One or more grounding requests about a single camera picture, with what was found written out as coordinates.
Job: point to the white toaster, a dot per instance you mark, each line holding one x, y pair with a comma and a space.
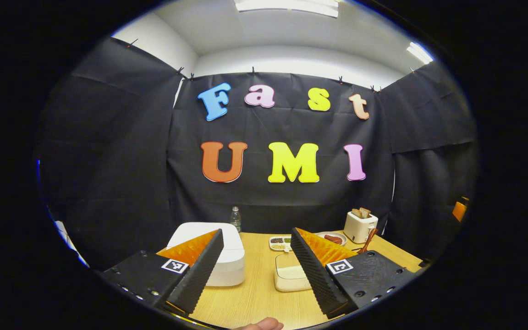
358, 229

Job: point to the white divided grain tray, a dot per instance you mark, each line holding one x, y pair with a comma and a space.
280, 243

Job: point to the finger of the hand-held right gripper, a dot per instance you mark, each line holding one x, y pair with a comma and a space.
459, 211

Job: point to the long ceiling light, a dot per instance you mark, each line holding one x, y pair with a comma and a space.
287, 5

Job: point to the clear plastic water bottle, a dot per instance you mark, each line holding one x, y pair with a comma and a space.
235, 222

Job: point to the wooden spoon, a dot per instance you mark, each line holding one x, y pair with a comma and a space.
370, 238

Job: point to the white rice cooker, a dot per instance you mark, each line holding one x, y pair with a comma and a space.
232, 259

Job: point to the brown meat piece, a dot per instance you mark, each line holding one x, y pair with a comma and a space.
332, 239

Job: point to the toast slice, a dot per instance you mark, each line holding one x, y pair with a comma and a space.
357, 213
365, 212

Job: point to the small ceiling light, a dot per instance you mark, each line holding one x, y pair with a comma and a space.
420, 52

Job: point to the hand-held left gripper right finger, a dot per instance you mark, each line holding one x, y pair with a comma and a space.
314, 275

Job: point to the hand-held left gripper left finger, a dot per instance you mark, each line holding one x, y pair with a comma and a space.
197, 275

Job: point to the black backdrop cloth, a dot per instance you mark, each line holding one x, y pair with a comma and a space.
131, 160

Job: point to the white plate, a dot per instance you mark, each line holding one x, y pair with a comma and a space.
343, 237

